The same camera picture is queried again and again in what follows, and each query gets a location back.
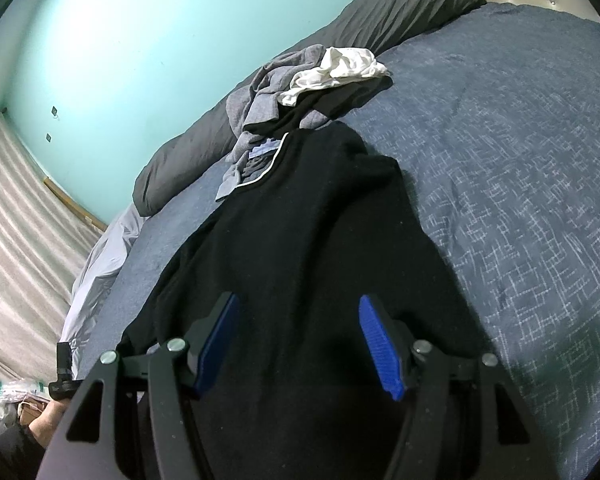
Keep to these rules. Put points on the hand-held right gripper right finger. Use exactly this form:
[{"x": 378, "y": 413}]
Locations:
[{"x": 380, "y": 350}]

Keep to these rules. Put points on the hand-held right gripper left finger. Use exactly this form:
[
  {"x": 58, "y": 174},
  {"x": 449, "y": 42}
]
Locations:
[{"x": 215, "y": 345}]

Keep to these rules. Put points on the black sweater with white trim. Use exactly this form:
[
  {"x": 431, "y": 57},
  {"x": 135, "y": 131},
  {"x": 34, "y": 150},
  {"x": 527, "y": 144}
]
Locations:
[{"x": 300, "y": 240}]

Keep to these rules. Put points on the person's left forearm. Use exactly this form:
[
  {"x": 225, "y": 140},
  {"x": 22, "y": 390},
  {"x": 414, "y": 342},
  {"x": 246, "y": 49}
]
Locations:
[{"x": 15, "y": 452}]

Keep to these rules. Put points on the person's left hand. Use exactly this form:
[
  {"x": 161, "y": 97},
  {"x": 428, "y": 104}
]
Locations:
[{"x": 50, "y": 422}]

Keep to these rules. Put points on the white plastic bags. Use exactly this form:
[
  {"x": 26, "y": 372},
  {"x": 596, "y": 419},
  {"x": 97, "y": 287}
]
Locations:
[{"x": 10, "y": 395}]

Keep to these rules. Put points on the light grey blanket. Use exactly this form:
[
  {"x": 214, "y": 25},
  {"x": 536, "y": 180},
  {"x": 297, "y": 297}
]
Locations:
[{"x": 105, "y": 260}]

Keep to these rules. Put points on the striped beige curtain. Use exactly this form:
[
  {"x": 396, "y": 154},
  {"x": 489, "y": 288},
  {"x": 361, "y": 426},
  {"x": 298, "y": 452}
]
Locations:
[{"x": 25, "y": 260}]

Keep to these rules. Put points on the wooden pole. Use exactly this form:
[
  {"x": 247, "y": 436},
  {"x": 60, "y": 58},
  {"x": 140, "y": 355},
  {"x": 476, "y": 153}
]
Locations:
[{"x": 75, "y": 205}]

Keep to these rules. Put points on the dark grey long pillow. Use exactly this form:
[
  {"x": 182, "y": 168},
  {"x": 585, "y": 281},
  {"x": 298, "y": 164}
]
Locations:
[{"x": 190, "y": 160}]

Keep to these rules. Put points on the light blue striped cloth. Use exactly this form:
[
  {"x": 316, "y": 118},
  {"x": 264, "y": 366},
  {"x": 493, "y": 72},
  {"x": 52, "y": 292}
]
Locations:
[{"x": 264, "y": 150}]

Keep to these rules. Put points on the bed with blue sheet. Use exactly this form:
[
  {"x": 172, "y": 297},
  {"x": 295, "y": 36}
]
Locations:
[{"x": 505, "y": 185}]

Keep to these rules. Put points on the grey garment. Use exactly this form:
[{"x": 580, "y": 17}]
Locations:
[{"x": 260, "y": 100}]

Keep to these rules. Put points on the black garment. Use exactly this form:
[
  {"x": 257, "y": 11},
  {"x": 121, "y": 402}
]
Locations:
[{"x": 325, "y": 102}]

